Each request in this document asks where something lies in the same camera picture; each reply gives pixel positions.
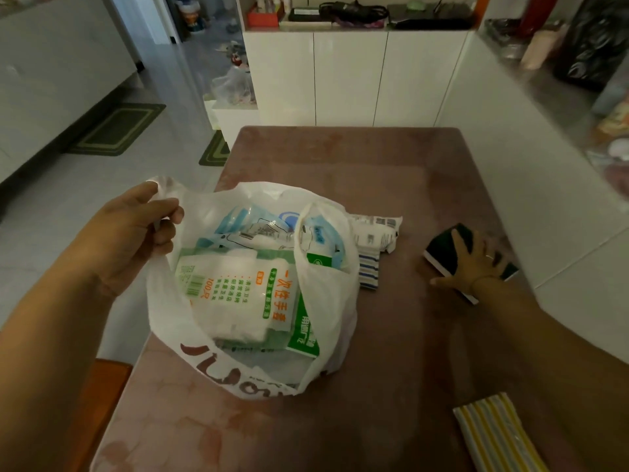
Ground person's right hand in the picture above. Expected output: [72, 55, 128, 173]
[430, 227, 513, 298]

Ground person's left hand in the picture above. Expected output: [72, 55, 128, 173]
[72, 181, 185, 296]

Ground dark green box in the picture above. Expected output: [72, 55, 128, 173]
[423, 222, 521, 306]

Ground white labelled pouch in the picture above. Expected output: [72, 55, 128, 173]
[347, 214, 404, 255]

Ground blue striped pack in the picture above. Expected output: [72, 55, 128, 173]
[357, 249, 383, 292]

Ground green white cotton pack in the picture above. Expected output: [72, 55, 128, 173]
[174, 246, 321, 359]

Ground light blue white pack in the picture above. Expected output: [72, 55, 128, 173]
[214, 203, 297, 252]

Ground white plastic shopping bag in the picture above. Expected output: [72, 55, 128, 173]
[145, 175, 361, 401]

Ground person's right forearm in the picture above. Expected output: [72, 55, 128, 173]
[469, 276, 629, 472]

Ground person's left forearm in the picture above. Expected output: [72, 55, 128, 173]
[0, 269, 117, 472]

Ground clear plastic bag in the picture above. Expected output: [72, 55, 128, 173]
[211, 65, 257, 109]

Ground black patterned bag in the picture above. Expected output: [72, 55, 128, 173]
[552, 0, 629, 92]

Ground white counter unit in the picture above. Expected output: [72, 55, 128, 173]
[434, 31, 629, 365]

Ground large green floor mat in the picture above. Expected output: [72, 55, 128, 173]
[67, 102, 167, 157]

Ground small green floor mat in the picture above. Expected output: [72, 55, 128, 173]
[198, 130, 231, 167]

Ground white square box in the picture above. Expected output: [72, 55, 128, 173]
[202, 94, 261, 151]

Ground orange wooden chair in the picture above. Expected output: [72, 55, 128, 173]
[64, 358, 134, 472]

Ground reddish brown table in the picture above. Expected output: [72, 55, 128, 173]
[90, 125, 608, 472]

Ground white sideboard cabinet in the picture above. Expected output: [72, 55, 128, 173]
[0, 0, 140, 186]

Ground orange label pack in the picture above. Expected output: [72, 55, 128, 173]
[593, 99, 629, 144]

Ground white door cabinet row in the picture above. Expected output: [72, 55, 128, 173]
[235, 0, 491, 128]

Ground beige bottle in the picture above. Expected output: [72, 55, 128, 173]
[520, 26, 565, 71]

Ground grey tray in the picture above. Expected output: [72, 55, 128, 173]
[388, 0, 476, 31]

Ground red cylinder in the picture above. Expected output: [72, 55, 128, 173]
[517, 0, 562, 39]

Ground red box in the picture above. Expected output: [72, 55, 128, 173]
[245, 4, 286, 30]

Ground black white flat box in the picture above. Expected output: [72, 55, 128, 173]
[280, 6, 334, 31]

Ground thin wrist bracelet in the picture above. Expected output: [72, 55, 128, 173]
[468, 273, 501, 297]

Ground black cable bundle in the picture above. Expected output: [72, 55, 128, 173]
[318, 0, 391, 29]

